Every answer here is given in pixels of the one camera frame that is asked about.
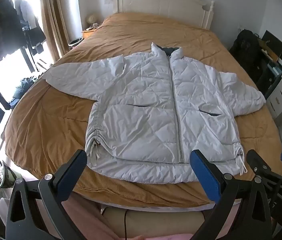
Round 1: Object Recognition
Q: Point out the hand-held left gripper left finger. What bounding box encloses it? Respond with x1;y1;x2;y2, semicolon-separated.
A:
5;149;121;240

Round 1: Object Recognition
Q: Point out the white quilted puffer jacket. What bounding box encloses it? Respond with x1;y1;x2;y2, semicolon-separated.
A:
42;42;266;183

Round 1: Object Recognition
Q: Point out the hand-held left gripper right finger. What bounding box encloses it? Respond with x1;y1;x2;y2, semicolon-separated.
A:
190;149;273;240

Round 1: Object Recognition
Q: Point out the tan curtain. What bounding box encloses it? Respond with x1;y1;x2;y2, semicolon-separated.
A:
39;0;70;62

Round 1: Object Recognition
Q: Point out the thin black cable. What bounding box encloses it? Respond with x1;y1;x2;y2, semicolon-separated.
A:
123;210;128;240

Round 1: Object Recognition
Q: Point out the white wooden headboard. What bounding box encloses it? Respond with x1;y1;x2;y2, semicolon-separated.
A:
113;0;215;29

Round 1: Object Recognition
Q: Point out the mustard bedspread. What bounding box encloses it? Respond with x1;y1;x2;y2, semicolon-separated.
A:
4;12;282;208

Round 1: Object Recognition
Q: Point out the round dark basket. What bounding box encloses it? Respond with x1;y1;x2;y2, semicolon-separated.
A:
68;37;84;50

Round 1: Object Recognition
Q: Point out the green round container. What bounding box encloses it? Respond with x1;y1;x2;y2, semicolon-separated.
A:
0;159;18;188

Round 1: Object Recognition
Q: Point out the black bag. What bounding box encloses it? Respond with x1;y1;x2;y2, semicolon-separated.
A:
228;29;263;80

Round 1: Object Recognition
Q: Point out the wooden nightstand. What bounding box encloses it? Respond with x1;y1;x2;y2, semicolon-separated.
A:
81;25;102;39

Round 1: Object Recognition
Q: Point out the dark clothes pile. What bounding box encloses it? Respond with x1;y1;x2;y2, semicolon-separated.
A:
9;76;41;110

